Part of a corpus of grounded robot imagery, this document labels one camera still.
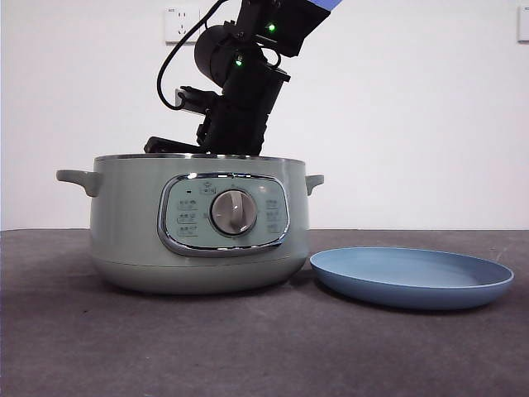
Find pale green electric steamer pot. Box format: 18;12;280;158
56;152;325;295

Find blue round plate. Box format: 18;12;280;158
309;246;515;310

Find pale grey right camera box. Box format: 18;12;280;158
175;85;226;115

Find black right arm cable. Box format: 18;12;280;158
156;0;228;111

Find white wall socket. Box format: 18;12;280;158
164;7;203;45

